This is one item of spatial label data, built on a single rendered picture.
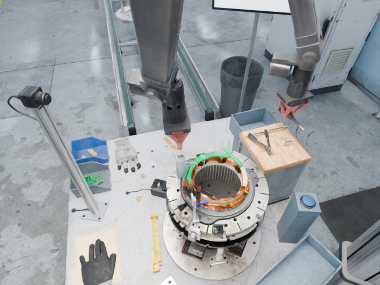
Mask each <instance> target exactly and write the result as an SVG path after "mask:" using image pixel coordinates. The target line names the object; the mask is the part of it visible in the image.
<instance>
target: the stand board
mask: <svg viewBox="0 0 380 285"><path fill-rule="evenodd" d="M284 126H285V125H284V124H283V123H282V122H281V123H277V124H272V125H269V126H264V127H260V128H255V129H251V130H248V131H243V132H240V135H239V137H240V138H241V140H242V142H243V143H244V145H245V146H246V148H247V149H248V151H249V152H250V154H251V156H252V157H253V159H254V160H255V162H256V164H257V165H258V167H259V168H260V170H261V171H262V173H263V174H264V175H265V174H268V173H271V172H275V171H279V170H282V169H286V168H289V167H293V166H297V165H300V164H303V163H307V162H310V160H311V156H310V155H309V154H308V153H307V152H306V150H305V149H304V148H303V147H302V146H301V145H300V143H299V142H298V141H297V140H296V139H295V137H294V136H293V135H292V134H291V132H290V131H289V130H288V129H287V128H286V129H283V130H280V131H276V132H272V133H268V134H269V141H270V146H271V149H272V150H273V151H274V152H275V153H276V154H274V153H273V152H272V151H270V153H271V156H270V154H269V152H268V151H265V152H263V151H262V150H263V148H264V147H263V146H261V145H260V144H258V143H257V142H254V141H253V140H252V139H251V138H248V139H246V138H245V137H246V135H248V134H249V133H251V134H254V133H259V132H263V131H264V130H265V129H267V130H270V129H275V128H279V127H284ZM255 137H256V138H257V140H258V141H260V142H262V143H263V144H265V145H266V146H267V142H266V141H267V139H266V137H265V135H260V136H255ZM265 140H266V141H265ZM291 140H292V143H291V145H287V146H284V143H285V142H286V141H291Z"/></svg>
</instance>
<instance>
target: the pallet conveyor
mask: <svg viewBox="0 0 380 285"><path fill-rule="evenodd" d="M103 1H104V5H105V13H106V21H107V28H108V33H109V41H110V49H111V56H112V61H113V69H114V76H115V84H116V92H117V96H118V104H119V112H120V119H121V124H122V129H124V131H129V136H133V135H139V134H137V132H136V126H135V121H134V117H133V112H132V103H131V97H130V96H137V95H135V94H132V93H131V92H130V90H129V89H128V84H127V78H126V73H125V69H124V64H123V59H122V51H121V48H122V47H127V46H136V45H137V40H131V41H121V40H119V37H118V33H117V29H116V24H115V18H114V12H117V11H118V10H119V9H114V8H113V7H112V3H111V2H113V1H119V0H103ZM179 42H180V43H181V45H182V47H183V49H184V51H185V53H186V55H187V57H188V58H189V60H190V62H191V64H192V66H193V68H194V69H195V71H196V73H197V75H198V77H199V78H200V80H201V82H202V84H203V86H204V88H205V90H206V92H207V93H208V95H209V97H210V99H211V101H212V103H213V105H214V106H215V108H216V110H217V111H219V106H218V105H217V103H216V101H215V99H214V97H213V95H212V94H211V92H210V90H209V88H208V86H207V85H206V83H205V81H204V80H203V78H202V76H201V74H200V72H199V70H198V69H197V67H196V65H195V63H194V61H193V60H192V58H191V56H190V54H189V52H188V51H187V49H186V47H185V46H184V44H183V42H182V40H181V38H180V37H179ZM177 54H178V59H179V61H178V64H179V67H180V69H181V71H182V73H183V75H184V77H185V79H186V81H187V83H188V85H189V88H190V90H191V92H192V94H193V96H194V98H195V100H196V102H197V104H198V106H199V109H200V111H201V113H202V115H203V117H204V119H205V121H206V122H207V121H211V120H214V111H213V109H212V108H211V105H210V103H209V102H208V100H207V98H206V96H205V94H204V92H203V91H202V89H201V87H200V85H199V83H198V81H197V79H196V77H195V75H194V73H193V71H192V70H191V68H190V66H189V64H188V62H187V60H186V58H185V56H184V54H183V52H182V50H181V48H180V47H179V45H178V51H177ZM146 133H148V132H146ZM140 134H143V133H140Z"/></svg>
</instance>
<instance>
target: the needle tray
mask: <svg viewBox="0 0 380 285"><path fill-rule="evenodd" d="M343 265H344V264H343V263H342V262H341V261H339V260H338V259H337V258H336V257H335V256H334V255H333V254H332V253H331V252H330V251H329V250H328V249H327V248H325V247H324V246H323V245H322V244H321V243H320V242H319V241H318V240H317V239H316V238H315V237H314V236H313V235H312V234H310V233H308V234H307V235H306V236H305V237H304V238H303V239H302V240H301V241H300V242H298V243H297V244H296V245H295V246H294V247H293V248H292V249H291V250H290V251H289V252H288V253H287V254H286V255H284V256H283V257H282V258H281V259H280V260H279V261H278V262H277V263H276V264H275V265H274V266H273V267H272V268H271V269H269V270H268V271H267V272H266V273H265V274H264V275H263V276H262V277H261V278H260V279H259V280H258V281H257V282H255V283H254V284H253V285H326V284H327V282H328V281H329V280H330V279H331V278H332V277H333V276H334V275H335V274H336V273H337V272H338V270H339V269H340V268H341V267H342V266H343Z"/></svg>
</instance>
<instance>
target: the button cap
mask: <svg viewBox="0 0 380 285"><path fill-rule="evenodd" d="M301 201H302V203H303V204H304V205H305V206H308V207H312V206H313V205H314V204H315V200H314V198H313V197H312V196H309V195H305V196H303V197H302V199H301Z"/></svg>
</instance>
